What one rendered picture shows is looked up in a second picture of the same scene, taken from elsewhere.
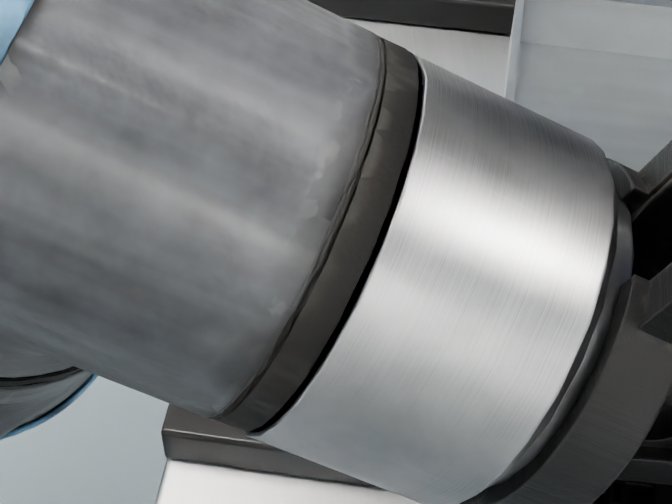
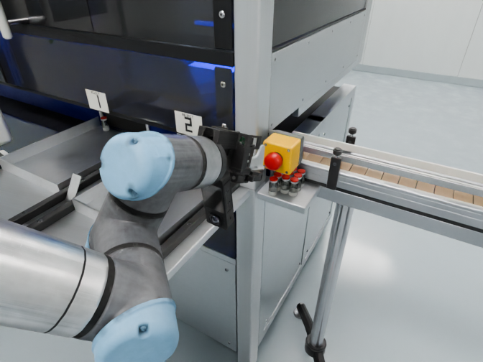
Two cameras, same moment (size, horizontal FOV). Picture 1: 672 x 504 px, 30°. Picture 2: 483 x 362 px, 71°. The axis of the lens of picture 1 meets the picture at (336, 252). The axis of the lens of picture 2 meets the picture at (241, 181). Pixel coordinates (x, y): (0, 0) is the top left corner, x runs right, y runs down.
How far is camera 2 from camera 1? 0.35 m
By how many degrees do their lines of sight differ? 51
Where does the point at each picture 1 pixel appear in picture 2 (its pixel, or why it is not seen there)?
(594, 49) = (92, 200)
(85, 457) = not seen: outside the picture
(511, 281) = (209, 144)
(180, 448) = not seen: hidden behind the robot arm
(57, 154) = (180, 149)
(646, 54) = (100, 195)
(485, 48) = (73, 215)
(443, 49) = (66, 220)
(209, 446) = not seen: hidden behind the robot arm
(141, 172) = (185, 147)
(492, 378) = (215, 153)
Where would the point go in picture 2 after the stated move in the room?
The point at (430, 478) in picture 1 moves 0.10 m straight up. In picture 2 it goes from (217, 171) to (214, 100)
